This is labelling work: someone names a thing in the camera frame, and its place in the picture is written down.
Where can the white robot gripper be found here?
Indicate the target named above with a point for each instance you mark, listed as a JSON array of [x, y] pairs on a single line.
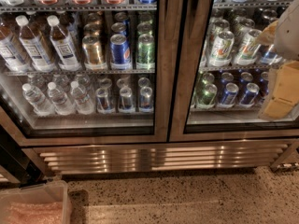
[[289, 32]]

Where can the glass fridge door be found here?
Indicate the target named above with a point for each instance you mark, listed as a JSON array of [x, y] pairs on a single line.
[[103, 20], [203, 21]]

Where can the silver blue can right fridge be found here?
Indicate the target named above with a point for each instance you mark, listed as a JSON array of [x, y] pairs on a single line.
[[268, 55]]

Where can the green can lower right fridge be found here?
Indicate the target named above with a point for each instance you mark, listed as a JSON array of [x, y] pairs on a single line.
[[207, 96]]

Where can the white 7up can right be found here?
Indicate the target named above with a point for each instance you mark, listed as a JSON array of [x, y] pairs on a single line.
[[247, 50]]

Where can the white 7up can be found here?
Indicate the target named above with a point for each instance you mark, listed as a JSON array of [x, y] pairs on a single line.
[[220, 53], [247, 50]]

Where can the blue can lower right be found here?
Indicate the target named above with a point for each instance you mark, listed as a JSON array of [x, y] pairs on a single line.
[[249, 94]]

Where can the blue can lower left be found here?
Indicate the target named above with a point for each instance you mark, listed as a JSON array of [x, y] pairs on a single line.
[[230, 91]]

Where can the white 7up can left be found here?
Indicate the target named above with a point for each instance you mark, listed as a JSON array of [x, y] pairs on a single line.
[[220, 53]]

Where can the green soda can front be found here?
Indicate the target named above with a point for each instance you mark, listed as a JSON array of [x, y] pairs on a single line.
[[145, 51]]

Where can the slim energy can right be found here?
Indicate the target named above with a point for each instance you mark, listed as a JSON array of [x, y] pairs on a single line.
[[146, 99]]

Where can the slim energy can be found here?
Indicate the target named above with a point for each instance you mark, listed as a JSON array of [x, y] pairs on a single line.
[[146, 99], [104, 101], [126, 100]]

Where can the slim energy can middle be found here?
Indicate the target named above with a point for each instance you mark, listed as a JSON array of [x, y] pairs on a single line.
[[126, 100]]

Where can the blue pepsi can front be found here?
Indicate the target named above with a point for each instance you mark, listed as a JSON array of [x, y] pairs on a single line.
[[120, 53]]

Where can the slim energy can left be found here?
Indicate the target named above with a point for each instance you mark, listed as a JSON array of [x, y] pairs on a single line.
[[104, 101]]

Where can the gold soda can front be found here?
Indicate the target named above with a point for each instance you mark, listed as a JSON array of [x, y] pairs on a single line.
[[95, 58]]

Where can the water bottle right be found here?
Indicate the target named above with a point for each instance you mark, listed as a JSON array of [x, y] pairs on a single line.
[[82, 98]]

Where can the water bottle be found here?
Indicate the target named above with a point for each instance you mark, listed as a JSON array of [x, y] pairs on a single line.
[[38, 100], [82, 98], [61, 101]]

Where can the tea bottle white label right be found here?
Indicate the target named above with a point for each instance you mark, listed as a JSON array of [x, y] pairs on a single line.
[[63, 44]]

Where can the tea bottle white label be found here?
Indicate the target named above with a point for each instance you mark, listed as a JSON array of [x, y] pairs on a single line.
[[35, 44], [63, 44], [11, 49]]

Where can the water bottle middle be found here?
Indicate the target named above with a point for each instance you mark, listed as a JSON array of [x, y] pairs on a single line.
[[61, 101]]

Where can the water bottle left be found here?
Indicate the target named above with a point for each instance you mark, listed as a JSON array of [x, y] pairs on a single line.
[[38, 100]]

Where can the tea bottle white label middle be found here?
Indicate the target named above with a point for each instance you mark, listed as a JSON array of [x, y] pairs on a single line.
[[35, 44]]

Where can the clear plastic storage bin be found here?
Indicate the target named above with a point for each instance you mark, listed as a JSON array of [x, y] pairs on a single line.
[[51, 192]]

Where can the tea bottle white label left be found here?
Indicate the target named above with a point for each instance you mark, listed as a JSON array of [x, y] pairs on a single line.
[[11, 49]]

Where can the pink bubble wrap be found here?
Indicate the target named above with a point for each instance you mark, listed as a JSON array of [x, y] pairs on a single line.
[[29, 213]]

